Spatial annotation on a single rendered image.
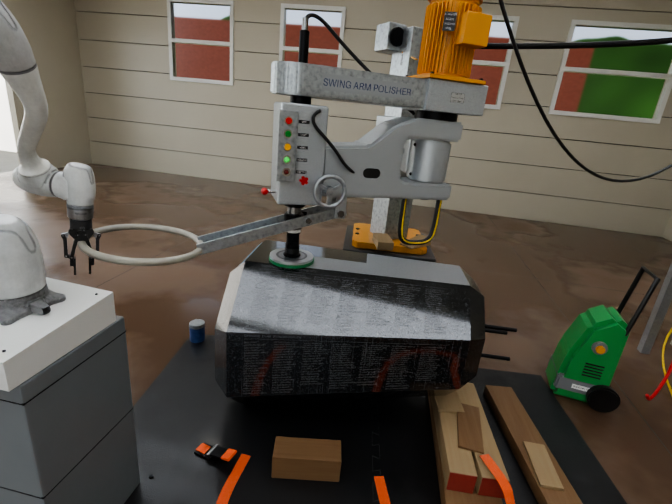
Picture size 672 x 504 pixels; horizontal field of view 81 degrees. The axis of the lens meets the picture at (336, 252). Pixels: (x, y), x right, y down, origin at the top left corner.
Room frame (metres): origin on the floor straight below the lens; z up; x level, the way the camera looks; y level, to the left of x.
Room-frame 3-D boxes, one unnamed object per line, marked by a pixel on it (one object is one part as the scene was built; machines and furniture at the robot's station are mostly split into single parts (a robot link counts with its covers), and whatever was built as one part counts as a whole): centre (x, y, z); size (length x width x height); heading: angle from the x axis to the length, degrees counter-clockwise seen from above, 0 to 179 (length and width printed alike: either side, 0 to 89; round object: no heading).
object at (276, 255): (1.80, 0.21, 0.87); 0.21 x 0.21 x 0.01
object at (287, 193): (1.82, 0.14, 1.35); 0.36 x 0.22 x 0.45; 108
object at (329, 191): (1.72, 0.06, 1.22); 0.15 x 0.10 x 0.15; 108
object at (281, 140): (1.67, 0.24, 1.40); 0.08 x 0.03 x 0.28; 108
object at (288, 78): (1.91, -0.12, 1.64); 0.96 x 0.25 x 0.17; 108
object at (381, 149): (1.91, -0.16, 1.33); 0.74 x 0.23 x 0.49; 108
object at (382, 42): (2.67, -0.20, 2.00); 0.20 x 0.18 x 0.15; 178
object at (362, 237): (2.65, -0.35, 0.76); 0.49 x 0.49 x 0.05; 88
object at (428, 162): (2.01, -0.41, 1.37); 0.19 x 0.19 x 0.20
